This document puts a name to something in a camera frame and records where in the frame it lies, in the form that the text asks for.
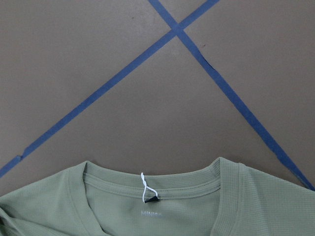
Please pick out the sage green long-sleeve shirt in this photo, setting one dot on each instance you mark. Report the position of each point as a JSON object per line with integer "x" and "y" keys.
{"x": 223, "y": 199}

